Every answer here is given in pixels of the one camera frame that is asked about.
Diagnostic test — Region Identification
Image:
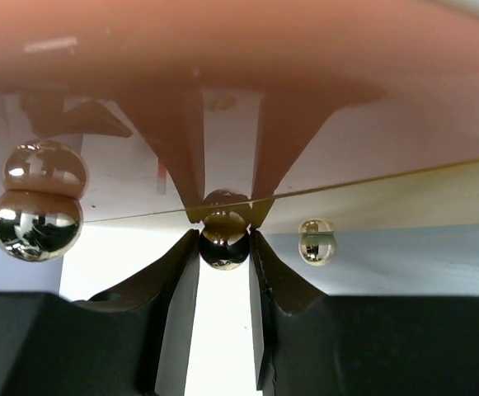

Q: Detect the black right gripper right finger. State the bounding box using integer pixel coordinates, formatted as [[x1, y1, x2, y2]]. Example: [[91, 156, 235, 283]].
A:
[[249, 232, 479, 395]]

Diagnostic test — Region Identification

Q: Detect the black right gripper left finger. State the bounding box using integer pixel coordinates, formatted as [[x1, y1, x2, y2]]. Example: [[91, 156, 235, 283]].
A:
[[0, 230, 199, 395]]

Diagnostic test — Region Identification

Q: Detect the grey bottom drawer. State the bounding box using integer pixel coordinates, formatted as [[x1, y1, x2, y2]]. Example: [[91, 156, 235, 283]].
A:
[[0, 225, 479, 299]]

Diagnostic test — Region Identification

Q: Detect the yellow drawer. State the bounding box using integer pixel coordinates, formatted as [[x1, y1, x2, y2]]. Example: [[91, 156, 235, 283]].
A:
[[181, 154, 479, 271]]

